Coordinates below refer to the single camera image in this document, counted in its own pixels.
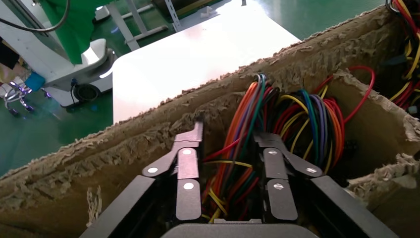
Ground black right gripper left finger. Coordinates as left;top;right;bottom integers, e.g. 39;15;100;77
142;121;205;221

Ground coloured wires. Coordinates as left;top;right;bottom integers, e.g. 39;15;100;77
202;65;376;225

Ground brown cardboard divider box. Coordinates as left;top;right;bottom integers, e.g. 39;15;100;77
0;4;420;238

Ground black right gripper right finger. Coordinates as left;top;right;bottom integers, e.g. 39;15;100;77
253;132;324;222

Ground black cable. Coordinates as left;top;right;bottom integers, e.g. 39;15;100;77
0;0;71;34

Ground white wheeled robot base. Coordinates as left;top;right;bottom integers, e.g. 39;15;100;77
0;0;118;108

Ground perforated metal bracket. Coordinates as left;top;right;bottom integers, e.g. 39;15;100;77
164;0;183;33

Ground blue shoe cover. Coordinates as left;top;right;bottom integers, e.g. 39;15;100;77
23;71;47;93

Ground small white table foot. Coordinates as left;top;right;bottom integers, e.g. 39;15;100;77
201;5;219;19

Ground chrome wheeled stool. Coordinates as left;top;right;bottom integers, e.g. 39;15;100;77
0;80;53;117

